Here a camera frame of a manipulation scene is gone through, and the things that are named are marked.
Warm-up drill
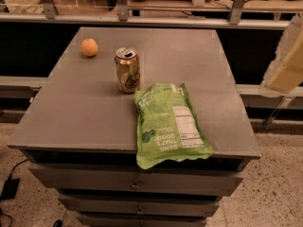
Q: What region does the black floor cable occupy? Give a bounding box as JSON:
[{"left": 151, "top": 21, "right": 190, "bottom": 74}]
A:
[{"left": 7, "top": 158, "right": 29, "bottom": 181}]

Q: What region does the gold soda can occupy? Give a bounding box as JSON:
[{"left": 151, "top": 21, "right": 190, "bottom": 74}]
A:
[{"left": 115, "top": 47, "right": 140, "bottom": 94}]

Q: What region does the grey drawer cabinet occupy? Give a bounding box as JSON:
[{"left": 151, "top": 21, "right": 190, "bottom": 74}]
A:
[{"left": 8, "top": 27, "right": 260, "bottom": 227}]

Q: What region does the black power adapter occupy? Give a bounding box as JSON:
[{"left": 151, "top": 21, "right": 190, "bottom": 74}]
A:
[{"left": 0, "top": 179, "right": 20, "bottom": 201}]

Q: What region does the orange fruit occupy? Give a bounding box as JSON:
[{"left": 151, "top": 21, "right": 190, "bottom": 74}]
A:
[{"left": 81, "top": 38, "right": 98, "bottom": 57}]

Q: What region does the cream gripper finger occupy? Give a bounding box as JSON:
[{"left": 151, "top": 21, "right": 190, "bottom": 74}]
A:
[{"left": 258, "top": 14, "right": 303, "bottom": 97}]

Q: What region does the metal shelf rail frame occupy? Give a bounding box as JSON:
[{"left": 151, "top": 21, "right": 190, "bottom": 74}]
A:
[{"left": 0, "top": 0, "right": 298, "bottom": 30}]

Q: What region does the green rice chip bag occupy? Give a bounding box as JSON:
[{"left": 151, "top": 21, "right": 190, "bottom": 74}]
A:
[{"left": 134, "top": 83, "right": 214, "bottom": 169}]

